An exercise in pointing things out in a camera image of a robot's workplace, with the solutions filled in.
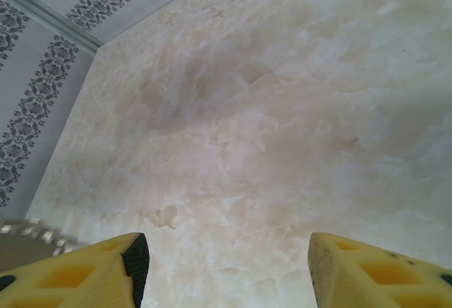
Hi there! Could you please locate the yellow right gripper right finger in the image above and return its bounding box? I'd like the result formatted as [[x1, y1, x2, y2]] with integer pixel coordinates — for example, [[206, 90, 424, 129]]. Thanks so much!
[[308, 232, 452, 308]]

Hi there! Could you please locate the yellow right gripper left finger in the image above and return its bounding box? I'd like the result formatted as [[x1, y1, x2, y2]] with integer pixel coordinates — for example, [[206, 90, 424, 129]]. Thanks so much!
[[0, 232, 151, 308]]

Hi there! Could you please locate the aluminium corner post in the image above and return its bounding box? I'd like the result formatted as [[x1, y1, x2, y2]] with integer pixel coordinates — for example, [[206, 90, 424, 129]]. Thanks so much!
[[0, 0, 105, 56]]

